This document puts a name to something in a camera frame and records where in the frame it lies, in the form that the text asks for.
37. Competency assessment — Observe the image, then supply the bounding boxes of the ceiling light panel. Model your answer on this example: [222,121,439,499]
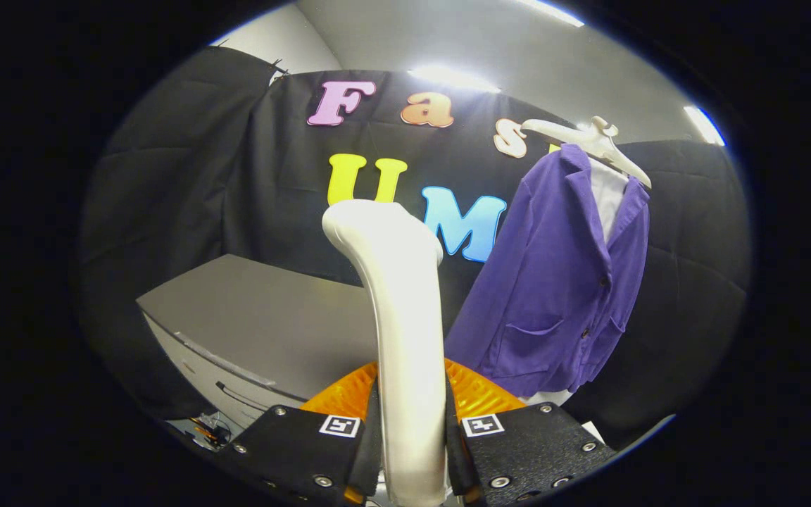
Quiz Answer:
[684,106,726,147]
[518,0,585,27]
[409,65,502,93]

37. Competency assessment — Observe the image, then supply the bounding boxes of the tangled cables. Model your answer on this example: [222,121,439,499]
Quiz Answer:
[187,414,232,451]

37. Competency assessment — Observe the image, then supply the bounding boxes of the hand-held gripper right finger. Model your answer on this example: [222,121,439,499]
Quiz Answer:
[444,358,617,506]

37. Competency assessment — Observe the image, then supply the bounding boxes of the purple corduroy jacket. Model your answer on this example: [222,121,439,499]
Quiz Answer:
[444,143,651,397]

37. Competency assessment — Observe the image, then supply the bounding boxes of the white garment steamer handle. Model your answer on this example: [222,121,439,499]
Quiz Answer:
[322,199,448,507]

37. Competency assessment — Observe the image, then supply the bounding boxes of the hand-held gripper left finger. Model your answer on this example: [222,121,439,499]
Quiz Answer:
[219,361,384,506]

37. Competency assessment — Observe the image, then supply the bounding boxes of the black backdrop cloth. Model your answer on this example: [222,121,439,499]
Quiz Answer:
[78,46,751,451]

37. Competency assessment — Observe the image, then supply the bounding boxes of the grey cabinet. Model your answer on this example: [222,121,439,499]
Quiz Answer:
[137,253,378,441]

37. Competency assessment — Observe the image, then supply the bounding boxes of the white mannequin torso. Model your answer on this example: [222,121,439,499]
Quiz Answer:
[518,156,630,406]

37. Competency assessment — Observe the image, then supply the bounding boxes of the white clothes hanger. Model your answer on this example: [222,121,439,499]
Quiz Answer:
[520,116,653,189]

